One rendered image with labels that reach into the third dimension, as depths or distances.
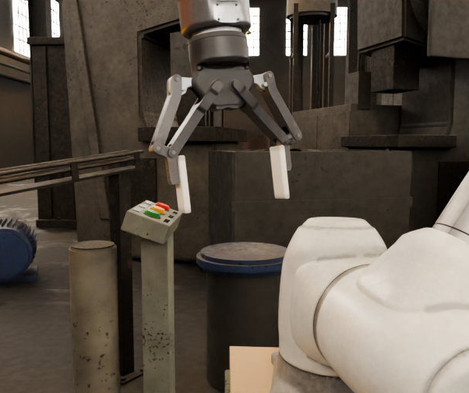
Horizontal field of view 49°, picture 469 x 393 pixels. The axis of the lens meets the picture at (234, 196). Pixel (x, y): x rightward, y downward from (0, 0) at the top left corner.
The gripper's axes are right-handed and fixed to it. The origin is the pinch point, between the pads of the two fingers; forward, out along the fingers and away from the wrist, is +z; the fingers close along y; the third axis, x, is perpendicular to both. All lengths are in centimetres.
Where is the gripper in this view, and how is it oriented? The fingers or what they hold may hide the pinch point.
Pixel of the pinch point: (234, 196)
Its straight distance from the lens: 65.3
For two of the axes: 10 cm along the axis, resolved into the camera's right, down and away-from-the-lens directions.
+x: -3.8, -0.2, 9.2
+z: 1.1, 9.9, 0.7
